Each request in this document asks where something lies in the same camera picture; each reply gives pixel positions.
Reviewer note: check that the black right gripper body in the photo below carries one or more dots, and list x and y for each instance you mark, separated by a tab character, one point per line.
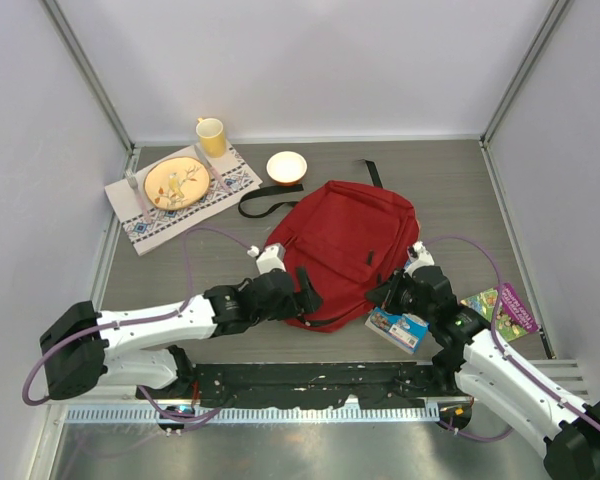
408	301

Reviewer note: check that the pink handled knife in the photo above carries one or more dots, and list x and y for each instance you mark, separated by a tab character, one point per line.
216	175

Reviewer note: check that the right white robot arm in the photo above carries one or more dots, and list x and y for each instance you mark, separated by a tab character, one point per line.
562	428

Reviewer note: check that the pink handled fork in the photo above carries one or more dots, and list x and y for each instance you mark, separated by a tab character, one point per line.
133	184

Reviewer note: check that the yellow bird plate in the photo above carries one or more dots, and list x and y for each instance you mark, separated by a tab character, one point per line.
177	183

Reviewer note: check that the blue comic paperback book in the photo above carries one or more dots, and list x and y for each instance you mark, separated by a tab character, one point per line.
404	331

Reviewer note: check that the patterned cloth placemat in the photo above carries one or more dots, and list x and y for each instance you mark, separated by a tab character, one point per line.
237	174

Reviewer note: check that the red student backpack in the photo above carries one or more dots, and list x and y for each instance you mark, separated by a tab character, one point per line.
349	237

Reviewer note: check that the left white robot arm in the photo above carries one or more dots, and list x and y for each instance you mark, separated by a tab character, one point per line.
85	348

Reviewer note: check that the orange white bowl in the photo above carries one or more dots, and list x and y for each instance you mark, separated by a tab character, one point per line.
286	168

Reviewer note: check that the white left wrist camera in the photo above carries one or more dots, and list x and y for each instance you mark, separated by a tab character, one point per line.
269	258

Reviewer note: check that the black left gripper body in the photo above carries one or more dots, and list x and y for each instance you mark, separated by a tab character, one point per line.
287	309

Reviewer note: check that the purple treehouse paperback book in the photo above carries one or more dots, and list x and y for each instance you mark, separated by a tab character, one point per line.
513	319

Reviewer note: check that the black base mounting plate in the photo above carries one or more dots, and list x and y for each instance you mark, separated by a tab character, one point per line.
308	385

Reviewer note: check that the yellow mug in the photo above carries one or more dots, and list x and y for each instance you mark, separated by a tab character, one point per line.
212	138

